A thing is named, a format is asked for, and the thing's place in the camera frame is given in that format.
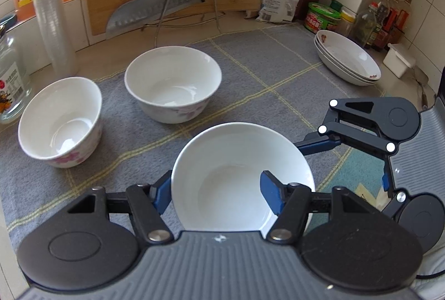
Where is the dark bottle with red handle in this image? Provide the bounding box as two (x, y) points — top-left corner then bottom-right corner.
(384, 0), (401, 43)

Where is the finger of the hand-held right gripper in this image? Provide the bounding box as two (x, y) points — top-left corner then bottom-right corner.
(380, 153), (408, 214)
(295, 97), (397, 155)

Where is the person's white jacket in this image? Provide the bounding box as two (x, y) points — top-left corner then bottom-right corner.
(415, 244), (445, 300)

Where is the labelled glass jar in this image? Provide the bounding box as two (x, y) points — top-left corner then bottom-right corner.
(0, 15), (33, 123)

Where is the grey-blue checked cloth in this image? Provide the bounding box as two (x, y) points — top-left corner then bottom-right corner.
(0, 23), (423, 252)

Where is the white pink-flower bowl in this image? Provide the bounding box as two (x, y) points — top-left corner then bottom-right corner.
(124, 46), (222, 124)
(18, 77), (103, 168)
(171, 122), (316, 240)

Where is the black-handled kitchen knife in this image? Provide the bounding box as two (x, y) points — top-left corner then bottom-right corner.
(105, 0), (252, 40)

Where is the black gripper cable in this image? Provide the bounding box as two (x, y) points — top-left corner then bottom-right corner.
(415, 263), (445, 281)

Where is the stack of clear plastic cups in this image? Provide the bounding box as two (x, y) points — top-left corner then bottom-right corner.
(26, 0), (78, 76)

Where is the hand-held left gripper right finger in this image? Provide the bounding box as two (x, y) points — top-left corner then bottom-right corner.
(260, 169), (371, 244)

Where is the green-lidded food tub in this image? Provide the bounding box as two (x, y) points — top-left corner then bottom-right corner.
(304, 2), (343, 34)

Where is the clear bottle with red handle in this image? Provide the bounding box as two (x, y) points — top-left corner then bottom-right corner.
(394, 0), (413, 40)

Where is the white plastic container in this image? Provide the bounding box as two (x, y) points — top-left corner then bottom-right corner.
(383, 43), (417, 78)

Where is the green-labelled oil bottle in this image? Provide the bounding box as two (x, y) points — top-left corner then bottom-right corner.
(372, 0), (392, 51)

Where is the metal spatula with wooden handle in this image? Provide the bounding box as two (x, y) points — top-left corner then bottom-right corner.
(414, 67), (439, 106)

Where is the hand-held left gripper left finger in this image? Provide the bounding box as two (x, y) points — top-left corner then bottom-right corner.
(66, 169), (173, 244)

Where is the yellow-lidded spice jar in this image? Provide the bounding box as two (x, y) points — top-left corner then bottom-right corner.
(339, 7), (357, 38)

